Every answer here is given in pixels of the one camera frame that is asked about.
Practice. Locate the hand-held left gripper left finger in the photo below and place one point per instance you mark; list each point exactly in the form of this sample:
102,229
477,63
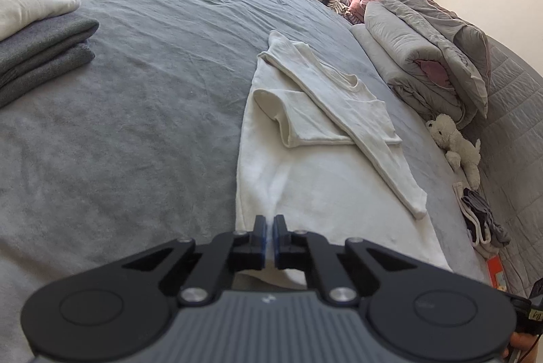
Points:
261,240

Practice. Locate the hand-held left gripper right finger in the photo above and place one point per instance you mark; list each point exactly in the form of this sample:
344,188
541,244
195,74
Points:
280,240

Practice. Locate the white sweatshirt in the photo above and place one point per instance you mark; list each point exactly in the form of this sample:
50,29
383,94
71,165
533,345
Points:
318,176

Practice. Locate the small pile of clothes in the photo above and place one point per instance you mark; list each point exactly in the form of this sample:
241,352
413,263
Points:
479,214

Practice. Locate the person's right hand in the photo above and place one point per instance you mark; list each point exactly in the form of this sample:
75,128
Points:
518,345

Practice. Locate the orange book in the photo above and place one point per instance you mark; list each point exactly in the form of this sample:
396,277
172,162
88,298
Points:
496,271

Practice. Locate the grey bed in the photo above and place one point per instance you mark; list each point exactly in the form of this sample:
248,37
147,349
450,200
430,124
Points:
148,112

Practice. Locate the grey quilted headboard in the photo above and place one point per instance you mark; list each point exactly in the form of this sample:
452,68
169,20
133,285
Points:
517,133

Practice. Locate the white plush dog toy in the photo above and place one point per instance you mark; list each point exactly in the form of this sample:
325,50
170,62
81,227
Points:
454,138

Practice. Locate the folded grey quilt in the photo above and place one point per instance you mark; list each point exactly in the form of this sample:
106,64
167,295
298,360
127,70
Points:
407,40

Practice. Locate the folded grey garment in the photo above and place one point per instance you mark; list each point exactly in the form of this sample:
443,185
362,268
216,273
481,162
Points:
42,49

